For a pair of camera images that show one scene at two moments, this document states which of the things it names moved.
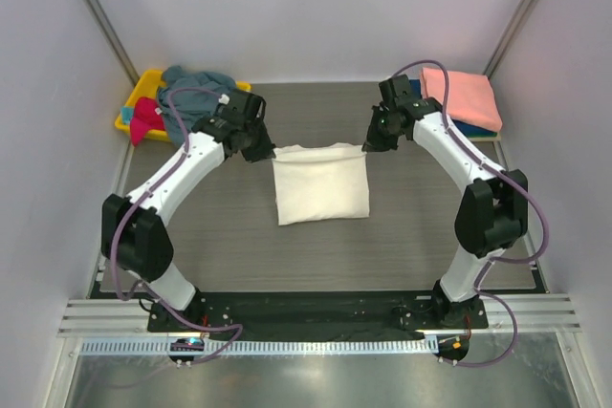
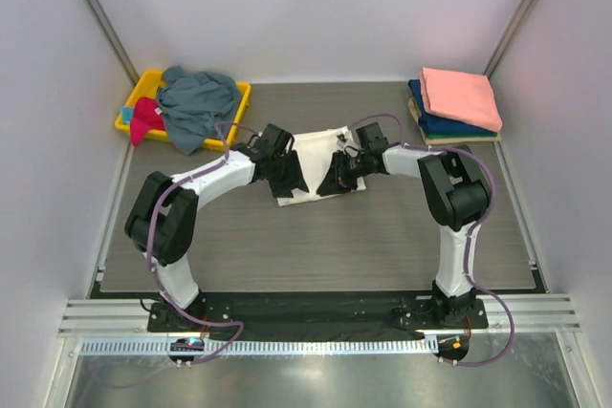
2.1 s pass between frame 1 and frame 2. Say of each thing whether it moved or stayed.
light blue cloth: stayed
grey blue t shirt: stayed
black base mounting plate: stayed
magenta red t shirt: stayed
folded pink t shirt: stayed
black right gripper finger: moved
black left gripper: moved
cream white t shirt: moved
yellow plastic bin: stayed
